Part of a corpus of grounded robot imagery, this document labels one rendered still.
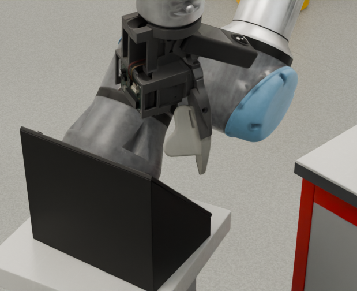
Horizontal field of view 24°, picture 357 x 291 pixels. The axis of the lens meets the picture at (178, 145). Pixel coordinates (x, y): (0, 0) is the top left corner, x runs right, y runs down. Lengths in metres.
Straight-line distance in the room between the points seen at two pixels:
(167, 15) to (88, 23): 2.88
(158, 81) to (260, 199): 1.73
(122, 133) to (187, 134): 0.19
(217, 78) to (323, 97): 2.08
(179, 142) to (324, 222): 0.58
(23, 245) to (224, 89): 0.40
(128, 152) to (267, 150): 1.74
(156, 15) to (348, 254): 0.74
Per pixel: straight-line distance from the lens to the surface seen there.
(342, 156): 1.50
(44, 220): 1.27
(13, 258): 1.28
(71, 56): 3.48
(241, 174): 2.75
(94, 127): 1.17
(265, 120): 1.15
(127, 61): 0.96
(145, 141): 1.18
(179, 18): 0.90
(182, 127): 0.99
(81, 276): 1.24
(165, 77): 0.94
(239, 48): 1.00
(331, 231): 1.51
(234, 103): 1.14
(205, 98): 0.97
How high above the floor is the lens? 1.58
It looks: 33 degrees down
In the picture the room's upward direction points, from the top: straight up
